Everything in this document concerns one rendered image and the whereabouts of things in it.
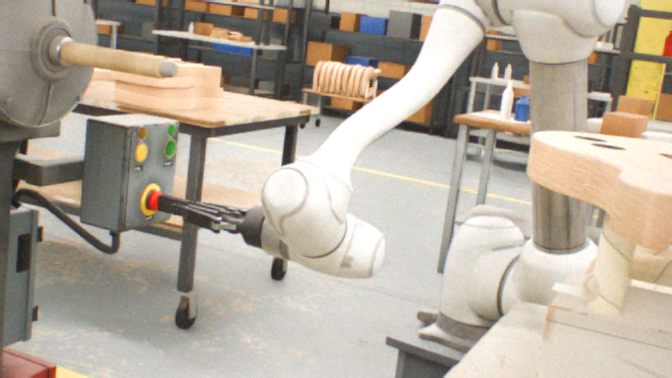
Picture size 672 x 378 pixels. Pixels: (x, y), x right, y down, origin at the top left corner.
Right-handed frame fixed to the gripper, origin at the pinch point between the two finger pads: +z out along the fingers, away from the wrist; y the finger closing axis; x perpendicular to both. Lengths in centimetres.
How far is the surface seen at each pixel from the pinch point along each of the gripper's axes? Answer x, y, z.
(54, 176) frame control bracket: 4.5, -14.9, 15.8
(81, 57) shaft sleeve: 27.6, -28.5, -0.1
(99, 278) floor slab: -99, 186, 164
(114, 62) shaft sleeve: 27.7, -28.5, -6.3
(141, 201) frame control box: 0.2, -3.1, 5.5
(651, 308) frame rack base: 13, -40, -86
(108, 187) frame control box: 2.8, -8.0, 9.3
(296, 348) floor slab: -99, 174, 52
